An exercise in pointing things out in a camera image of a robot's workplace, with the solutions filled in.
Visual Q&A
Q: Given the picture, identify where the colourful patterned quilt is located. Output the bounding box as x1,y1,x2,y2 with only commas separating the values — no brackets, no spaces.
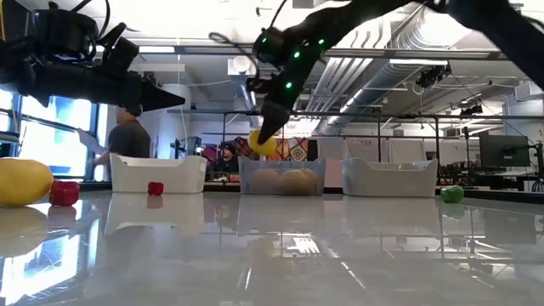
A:
235,135,318,162

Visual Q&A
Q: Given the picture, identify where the white plastic basket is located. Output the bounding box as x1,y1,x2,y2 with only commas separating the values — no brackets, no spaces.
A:
109,153,208,195
339,156,439,198

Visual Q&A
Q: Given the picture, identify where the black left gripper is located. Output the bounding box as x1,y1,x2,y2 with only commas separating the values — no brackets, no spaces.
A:
23,62,187,118

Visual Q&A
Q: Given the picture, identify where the black computer monitor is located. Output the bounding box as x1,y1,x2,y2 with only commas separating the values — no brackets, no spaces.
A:
479,134,531,169

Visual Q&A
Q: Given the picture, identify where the black aluminium table frame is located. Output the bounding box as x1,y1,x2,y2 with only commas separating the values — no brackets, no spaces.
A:
78,181,544,205

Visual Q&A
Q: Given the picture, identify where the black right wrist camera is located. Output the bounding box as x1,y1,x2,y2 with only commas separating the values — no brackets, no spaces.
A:
245,75,273,95

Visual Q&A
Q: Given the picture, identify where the white round pillar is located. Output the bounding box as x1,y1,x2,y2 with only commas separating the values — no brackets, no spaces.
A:
157,83,192,161

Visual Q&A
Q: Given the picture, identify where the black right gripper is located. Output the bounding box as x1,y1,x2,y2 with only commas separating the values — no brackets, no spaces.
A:
256,45,319,146

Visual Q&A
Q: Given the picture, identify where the yellow lemon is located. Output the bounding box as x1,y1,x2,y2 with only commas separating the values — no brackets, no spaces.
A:
0,157,55,208
278,168,314,196
247,128,278,158
249,168,280,196
306,167,324,195

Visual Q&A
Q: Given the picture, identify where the white paper sheet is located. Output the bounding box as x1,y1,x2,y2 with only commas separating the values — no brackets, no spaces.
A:
76,128,108,155

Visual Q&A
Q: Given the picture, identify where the silver ventilation duct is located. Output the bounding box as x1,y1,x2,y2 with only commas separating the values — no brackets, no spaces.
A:
305,0,451,137

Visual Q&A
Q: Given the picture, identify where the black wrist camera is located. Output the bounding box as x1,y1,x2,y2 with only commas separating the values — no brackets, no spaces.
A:
245,75,273,95
100,21,140,73

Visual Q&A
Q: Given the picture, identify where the grey translucent plastic basket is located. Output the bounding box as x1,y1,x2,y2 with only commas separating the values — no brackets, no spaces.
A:
238,156,327,197

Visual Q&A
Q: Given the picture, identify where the black metal rack frame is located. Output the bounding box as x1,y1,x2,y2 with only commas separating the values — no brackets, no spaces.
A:
167,109,544,173

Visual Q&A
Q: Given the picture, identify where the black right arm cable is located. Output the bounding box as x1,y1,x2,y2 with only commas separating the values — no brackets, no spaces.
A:
207,30,261,82

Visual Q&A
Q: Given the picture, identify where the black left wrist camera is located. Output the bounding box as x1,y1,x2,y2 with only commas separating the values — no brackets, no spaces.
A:
100,21,140,73

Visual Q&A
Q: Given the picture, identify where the grey overhead light bar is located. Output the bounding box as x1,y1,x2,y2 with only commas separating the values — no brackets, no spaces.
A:
138,42,505,60

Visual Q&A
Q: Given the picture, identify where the large glass window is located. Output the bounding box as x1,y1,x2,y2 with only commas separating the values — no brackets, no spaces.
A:
0,88,103,182

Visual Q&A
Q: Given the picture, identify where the person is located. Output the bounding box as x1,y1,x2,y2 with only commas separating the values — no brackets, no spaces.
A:
91,108,152,167
211,142,241,173

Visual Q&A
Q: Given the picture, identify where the small green bell pepper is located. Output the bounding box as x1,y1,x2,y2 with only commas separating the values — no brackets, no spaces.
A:
440,184,464,204

